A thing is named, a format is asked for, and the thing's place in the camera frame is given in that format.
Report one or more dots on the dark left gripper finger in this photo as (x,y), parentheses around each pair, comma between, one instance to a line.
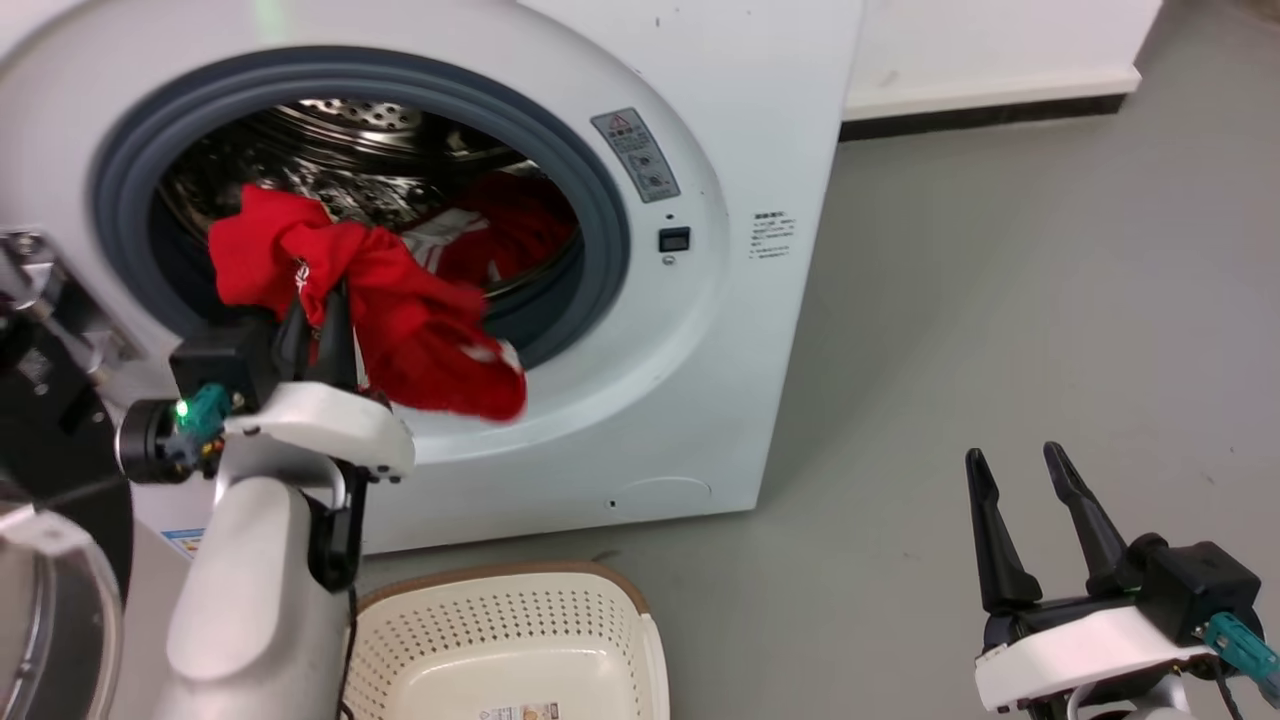
(293,340)
(337,345)

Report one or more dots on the teal connector plug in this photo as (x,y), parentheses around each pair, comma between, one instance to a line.
(203,412)
(1245,650)

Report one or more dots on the grey rubber door gasket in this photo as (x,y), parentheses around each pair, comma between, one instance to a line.
(600,200)

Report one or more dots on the white low wall ledge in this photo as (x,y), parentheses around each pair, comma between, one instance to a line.
(1000,60)

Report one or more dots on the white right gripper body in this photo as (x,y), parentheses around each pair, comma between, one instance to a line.
(1080,655)

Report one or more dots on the grey warning sticker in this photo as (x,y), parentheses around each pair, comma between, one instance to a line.
(636,154)

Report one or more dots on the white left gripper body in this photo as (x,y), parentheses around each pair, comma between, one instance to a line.
(330,425)

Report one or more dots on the small printed text label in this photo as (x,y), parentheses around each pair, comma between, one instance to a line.
(772,236)

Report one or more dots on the teal left connector plug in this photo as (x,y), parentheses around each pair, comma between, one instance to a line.
(203,412)

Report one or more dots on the basket bottom label sticker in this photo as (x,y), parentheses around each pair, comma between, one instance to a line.
(520,713)

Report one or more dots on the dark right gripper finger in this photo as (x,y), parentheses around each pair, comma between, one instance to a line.
(995,540)
(1090,525)

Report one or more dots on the round drain filter cover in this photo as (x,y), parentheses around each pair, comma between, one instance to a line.
(664,498)

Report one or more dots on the white front-load washing machine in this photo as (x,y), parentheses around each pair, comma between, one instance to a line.
(700,380)

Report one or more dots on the washing machine door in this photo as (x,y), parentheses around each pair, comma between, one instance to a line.
(50,560)

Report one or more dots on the teal right connector plug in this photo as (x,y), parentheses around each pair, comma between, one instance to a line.
(1245,650)

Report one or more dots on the red and white garment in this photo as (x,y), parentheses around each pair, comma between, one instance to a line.
(500,235)

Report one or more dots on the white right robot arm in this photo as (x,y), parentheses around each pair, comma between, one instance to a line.
(1130,703)

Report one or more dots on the blue and white energy sticker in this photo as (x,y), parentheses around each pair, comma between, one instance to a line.
(183,541)

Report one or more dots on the red cloth garment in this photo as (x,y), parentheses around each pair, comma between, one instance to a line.
(400,310)

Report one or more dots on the steel perforated washer drum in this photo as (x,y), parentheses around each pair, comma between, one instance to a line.
(360,150)

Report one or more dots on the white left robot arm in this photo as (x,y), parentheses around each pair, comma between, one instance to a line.
(240,600)

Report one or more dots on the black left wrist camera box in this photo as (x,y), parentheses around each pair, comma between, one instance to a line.
(222,362)

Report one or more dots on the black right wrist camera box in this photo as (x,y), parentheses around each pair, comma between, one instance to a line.
(1195,585)

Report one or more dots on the black door latch socket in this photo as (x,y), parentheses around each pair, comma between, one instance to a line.
(674,239)

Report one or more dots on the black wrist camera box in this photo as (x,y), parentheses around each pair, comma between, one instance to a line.
(222,362)
(1195,585)

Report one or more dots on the cream perforated laundry basket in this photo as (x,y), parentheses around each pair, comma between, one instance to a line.
(500,640)

